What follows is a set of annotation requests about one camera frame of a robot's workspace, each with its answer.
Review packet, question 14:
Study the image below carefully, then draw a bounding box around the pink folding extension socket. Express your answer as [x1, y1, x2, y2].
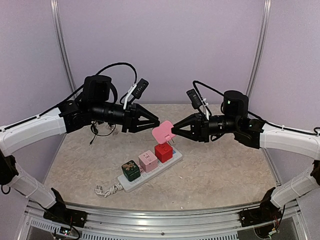
[151, 120, 176, 144]

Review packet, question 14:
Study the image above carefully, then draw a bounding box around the white power strip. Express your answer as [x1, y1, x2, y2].
[117, 147, 183, 193]

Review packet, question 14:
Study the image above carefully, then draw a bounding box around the white power strip cord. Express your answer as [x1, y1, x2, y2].
[94, 182, 124, 199]

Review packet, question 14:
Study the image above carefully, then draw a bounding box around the pink cube socket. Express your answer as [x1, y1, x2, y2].
[138, 150, 158, 173]

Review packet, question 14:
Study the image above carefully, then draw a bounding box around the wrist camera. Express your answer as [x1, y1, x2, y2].
[186, 88, 212, 120]
[122, 78, 149, 110]

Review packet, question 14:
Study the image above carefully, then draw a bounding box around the right aluminium frame post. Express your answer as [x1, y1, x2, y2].
[245, 0, 272, 99]

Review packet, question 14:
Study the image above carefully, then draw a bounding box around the aluminium front rail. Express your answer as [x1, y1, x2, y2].
[14, 201, 311, 240]

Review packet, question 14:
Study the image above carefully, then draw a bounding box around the aluminium frame post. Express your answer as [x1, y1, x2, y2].
[50, 0, 76, 92]
[245, 0, 272, 99]

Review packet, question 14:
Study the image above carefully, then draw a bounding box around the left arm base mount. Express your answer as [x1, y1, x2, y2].
[43, 208, 88, 228]

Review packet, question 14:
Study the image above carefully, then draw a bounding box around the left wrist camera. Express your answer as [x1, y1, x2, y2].
[122, 78, 149, 110]

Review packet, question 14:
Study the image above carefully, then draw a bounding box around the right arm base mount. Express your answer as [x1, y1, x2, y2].
[238, 207, 282, 228]

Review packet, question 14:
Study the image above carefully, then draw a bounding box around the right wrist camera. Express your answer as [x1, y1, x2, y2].
[186, 88, 212, 120]

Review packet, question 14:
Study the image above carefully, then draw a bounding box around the black power adapter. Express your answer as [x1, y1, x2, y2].
[89, 120, 117, 145]

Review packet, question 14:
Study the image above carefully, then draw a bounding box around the left aluminium frame post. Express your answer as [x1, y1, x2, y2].
[50, 0, 76, 92]

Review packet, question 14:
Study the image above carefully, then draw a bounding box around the red cube socket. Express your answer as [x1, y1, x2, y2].
[154, 142, 173, 163]

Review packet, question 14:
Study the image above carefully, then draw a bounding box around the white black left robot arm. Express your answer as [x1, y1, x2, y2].
[0, 70, 160, 223]

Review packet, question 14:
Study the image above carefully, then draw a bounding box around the dark green cube socket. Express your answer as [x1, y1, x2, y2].
[121, 160, 141, 182]

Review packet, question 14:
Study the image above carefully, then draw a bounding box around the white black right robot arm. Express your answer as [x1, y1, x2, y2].
[171, 80, 320, 222]

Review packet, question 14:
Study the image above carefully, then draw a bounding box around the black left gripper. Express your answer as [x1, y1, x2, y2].
[90, 101, 161, 133]

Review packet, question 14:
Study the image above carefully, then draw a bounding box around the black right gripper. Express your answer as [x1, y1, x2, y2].
[171, 111, 240, 143]

